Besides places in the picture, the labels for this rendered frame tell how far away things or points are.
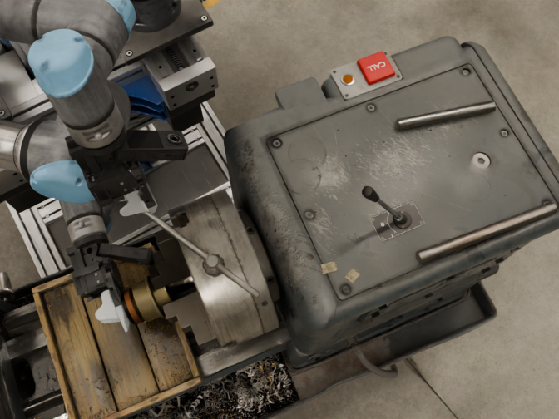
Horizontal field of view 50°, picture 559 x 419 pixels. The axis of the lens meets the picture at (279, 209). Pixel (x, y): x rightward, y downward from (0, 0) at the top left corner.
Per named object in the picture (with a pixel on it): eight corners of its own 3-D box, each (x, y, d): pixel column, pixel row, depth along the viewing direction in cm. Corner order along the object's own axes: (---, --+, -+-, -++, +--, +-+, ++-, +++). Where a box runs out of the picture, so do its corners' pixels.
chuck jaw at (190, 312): (212, 283, 121) (234, 337, 117) (215, 291, 126) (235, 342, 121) (161, 304, 120) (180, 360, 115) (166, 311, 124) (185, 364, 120)
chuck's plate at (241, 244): (224, 204, 144) (222, 172, 113) (273, 326, 139) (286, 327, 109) (210, 209, 143) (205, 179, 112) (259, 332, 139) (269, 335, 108)
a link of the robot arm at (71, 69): (96, 22, 74) (70, 70, 69) (126, 87, 83) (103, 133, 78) (40, 21, 76) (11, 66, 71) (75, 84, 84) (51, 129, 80)
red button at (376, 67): (381, 55, 124) (383, 49, 122) (394, 78, 123) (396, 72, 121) (355, 65, 124) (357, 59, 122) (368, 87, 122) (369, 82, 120)
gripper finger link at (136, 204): (127, 221, 102) (107, 189, 94) (160, 208, 102) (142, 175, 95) (131, 235, 100) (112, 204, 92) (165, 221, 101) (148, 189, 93)
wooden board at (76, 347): (154, 246, 149) (150, 241, 145) (204, 382, 138) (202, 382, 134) (37, 292, 145) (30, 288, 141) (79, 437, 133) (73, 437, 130)
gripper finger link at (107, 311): (104, 340, 120) (91, 298, 123) (132, 328, 121) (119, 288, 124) (100, 337, 117) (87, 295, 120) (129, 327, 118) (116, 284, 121)
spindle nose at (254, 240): (244, 215, 138) (246, 197, 118) (278, 299, 135) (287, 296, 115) (232, 220, 138) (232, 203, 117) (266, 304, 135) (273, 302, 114)
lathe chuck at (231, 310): (210, 209, 143) (205, 179, 112) (259, 332, 139) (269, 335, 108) (175, 223, 142) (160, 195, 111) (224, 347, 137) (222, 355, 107)
